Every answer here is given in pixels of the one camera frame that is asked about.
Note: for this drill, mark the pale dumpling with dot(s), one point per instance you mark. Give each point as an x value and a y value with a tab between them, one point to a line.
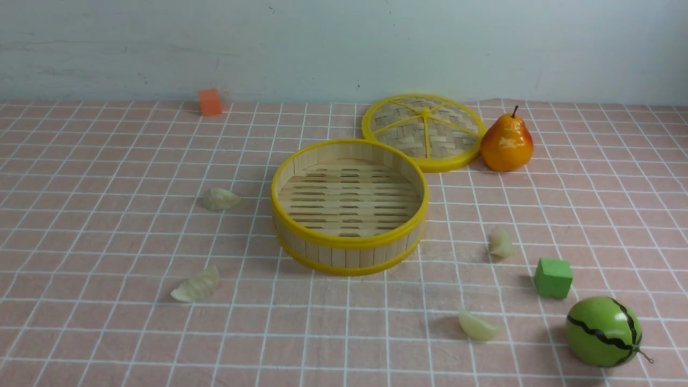
476	328
501	244
198	287
217	199

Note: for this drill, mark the bamboo steamer tray yellow rim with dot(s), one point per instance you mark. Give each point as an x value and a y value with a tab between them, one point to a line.
349	206

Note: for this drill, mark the bamboo steamer lid yellow rim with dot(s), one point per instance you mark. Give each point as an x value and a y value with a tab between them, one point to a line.
437	133

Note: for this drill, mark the orange foam cube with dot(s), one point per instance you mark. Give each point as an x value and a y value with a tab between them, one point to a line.
210	102

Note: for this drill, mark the orange yellow toy pear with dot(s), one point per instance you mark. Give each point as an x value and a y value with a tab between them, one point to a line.
507	145

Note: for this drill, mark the pale dumpling front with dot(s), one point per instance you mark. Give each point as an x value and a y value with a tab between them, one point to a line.
476	328

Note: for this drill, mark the green foam cube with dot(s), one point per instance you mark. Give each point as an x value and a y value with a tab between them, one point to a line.
553	278

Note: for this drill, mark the pink checkered tablecloth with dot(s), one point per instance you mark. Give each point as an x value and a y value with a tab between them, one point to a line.
102	219

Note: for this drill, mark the green striped toy watermelon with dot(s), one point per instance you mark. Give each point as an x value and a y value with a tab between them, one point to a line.
604	332

